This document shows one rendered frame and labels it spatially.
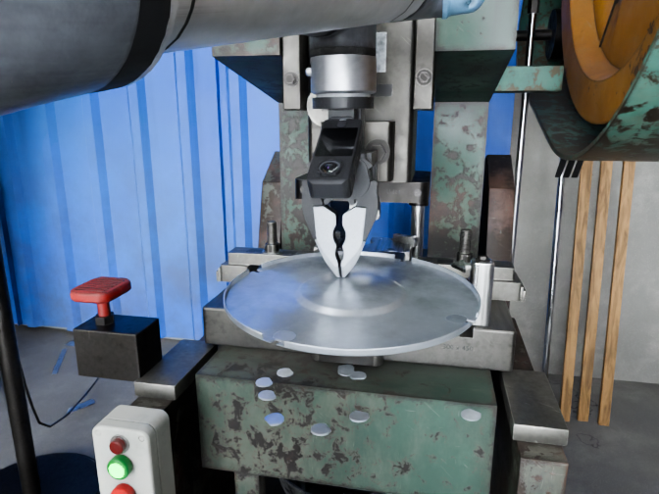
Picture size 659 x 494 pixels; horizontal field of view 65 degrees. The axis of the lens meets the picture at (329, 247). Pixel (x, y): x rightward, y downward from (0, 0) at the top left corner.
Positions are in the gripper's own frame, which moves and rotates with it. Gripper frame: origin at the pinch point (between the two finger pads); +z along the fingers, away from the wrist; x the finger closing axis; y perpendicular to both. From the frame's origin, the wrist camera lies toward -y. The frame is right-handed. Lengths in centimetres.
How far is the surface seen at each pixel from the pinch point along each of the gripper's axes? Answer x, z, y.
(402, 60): -5.8, -25.1, 14.8
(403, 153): -6.3, -12.7, 14.8
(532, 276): -48, 42, 138
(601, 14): -37, -34, 41
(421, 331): -10.1, 2.5, -11.3
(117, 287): 30.3, 4.1, -0.4
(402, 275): -7.3, 1.8, 4.1
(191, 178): 85, 6, 132
